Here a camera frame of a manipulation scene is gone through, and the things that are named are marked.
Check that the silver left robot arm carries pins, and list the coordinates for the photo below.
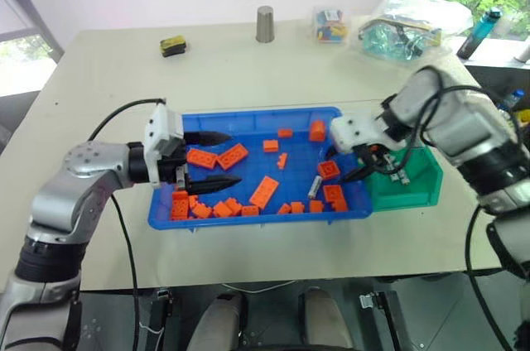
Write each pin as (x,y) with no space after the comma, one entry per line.
(83,169)

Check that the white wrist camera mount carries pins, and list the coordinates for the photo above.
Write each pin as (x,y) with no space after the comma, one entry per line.
(163,127)
(352,131)

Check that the green plastic bin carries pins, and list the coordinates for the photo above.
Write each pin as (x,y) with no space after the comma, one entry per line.
(414,195)

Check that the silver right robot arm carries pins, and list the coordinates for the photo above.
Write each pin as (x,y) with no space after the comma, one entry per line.
(468,119)

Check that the grey metal cup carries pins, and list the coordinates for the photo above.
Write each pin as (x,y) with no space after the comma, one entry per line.
(265,24)

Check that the clear plastic bag with items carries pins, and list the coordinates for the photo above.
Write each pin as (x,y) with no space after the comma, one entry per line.
(406,28)

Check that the long orange toy brick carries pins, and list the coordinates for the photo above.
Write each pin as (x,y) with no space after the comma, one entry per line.
(232,156)
(263,191)
(180,206)
(202,159)

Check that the clear bottle with blue cap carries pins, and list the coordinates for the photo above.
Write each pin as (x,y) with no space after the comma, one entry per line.
(513,99)

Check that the yellow black tape measure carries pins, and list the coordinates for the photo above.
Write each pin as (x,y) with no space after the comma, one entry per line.
(174,46)

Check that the black table leg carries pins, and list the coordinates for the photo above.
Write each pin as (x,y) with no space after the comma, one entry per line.
(159,318)
(383,318)

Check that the square orange toy brick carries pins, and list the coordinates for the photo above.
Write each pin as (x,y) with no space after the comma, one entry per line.
(333,193)
(329,169)

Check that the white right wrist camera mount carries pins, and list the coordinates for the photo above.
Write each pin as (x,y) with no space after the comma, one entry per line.
(352,131)

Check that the clear box of colourful bricks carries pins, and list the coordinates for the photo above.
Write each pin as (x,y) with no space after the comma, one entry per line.
(330,26)

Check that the small orange toy brick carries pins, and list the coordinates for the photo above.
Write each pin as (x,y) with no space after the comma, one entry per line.
(285,133)
(282,160)
(284,209)
(271,145)
(250,210)
(340,205)
(297,207)
(316,206)
(194,201)

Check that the blue plastic bin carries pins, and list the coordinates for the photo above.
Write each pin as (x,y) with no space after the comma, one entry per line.
(298,160)

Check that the blue black water bottle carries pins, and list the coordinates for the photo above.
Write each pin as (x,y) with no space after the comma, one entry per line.
(480,32)

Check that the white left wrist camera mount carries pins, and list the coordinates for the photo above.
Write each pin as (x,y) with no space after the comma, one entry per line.
(163,127)

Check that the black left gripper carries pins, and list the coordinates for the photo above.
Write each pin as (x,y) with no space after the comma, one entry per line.
(167,169)

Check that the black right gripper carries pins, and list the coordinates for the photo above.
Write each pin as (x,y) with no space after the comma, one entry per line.
(374,157)

